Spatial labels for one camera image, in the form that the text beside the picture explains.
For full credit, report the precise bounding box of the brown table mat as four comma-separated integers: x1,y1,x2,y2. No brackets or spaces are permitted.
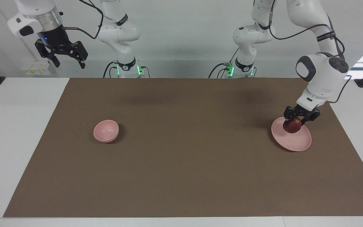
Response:
3,78,363,218

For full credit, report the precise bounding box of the white wall socket box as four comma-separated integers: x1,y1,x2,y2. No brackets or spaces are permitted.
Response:
21,61,52,76

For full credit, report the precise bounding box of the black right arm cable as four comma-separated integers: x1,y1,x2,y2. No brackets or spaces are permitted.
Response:
62,0,104,40

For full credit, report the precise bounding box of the dark red apple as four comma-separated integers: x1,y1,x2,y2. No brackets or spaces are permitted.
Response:
283,119,302,134

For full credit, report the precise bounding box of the pink plate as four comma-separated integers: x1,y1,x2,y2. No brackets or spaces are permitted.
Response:
271,117,312,152

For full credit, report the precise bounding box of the pink bowl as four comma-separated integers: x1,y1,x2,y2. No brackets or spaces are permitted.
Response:
93,119,119,143

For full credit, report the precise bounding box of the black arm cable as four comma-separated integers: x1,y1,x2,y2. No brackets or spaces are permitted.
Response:
62,0,104,40
268,0,353,104

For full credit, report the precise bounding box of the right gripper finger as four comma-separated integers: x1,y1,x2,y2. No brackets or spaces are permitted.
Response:
69,41,88,69
35,39,60,67

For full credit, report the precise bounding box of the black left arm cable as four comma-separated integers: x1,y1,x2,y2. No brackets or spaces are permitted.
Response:
268,0,353,104

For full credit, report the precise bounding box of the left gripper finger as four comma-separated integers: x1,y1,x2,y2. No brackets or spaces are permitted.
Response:
283,107,298,121
301,110,321,125

